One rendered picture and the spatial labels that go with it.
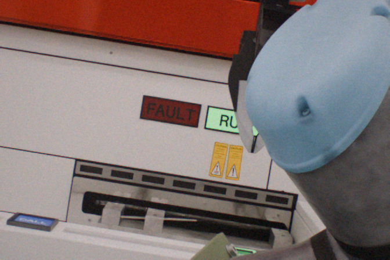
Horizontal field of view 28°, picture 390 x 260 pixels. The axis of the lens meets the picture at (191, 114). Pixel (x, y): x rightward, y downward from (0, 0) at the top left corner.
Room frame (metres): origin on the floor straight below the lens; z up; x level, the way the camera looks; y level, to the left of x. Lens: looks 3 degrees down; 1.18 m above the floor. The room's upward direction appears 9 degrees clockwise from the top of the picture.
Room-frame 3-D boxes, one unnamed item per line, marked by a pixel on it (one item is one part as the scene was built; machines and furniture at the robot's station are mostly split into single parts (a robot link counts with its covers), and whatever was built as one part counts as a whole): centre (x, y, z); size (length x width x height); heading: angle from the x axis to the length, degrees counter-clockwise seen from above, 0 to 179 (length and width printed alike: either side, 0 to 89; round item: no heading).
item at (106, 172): (1.56, -0.01, 0.96); 0.44 x 0.01 x 0.02; 90
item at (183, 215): (1.57, -0.02, 0.90); 0.38 x 0.01 x 0.01; 90
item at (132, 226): (1.48, -0.04, 0.87); 0.36 x 0.08 x 0.03; 90
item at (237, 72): (0.98, -0.06, 1.19); 0.05 x 0.02 x 0.09; 90
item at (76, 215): (1.56, -0.01, 0.89); 0.44 x 0.02 x 0.10; 90
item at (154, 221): (1.48, 0.04, 0.89); 0.08 x 0.03 x 0.03; 0
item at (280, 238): (1.48, -0.20, 0.89); 0.08 x 0.03 x 0.03; 0
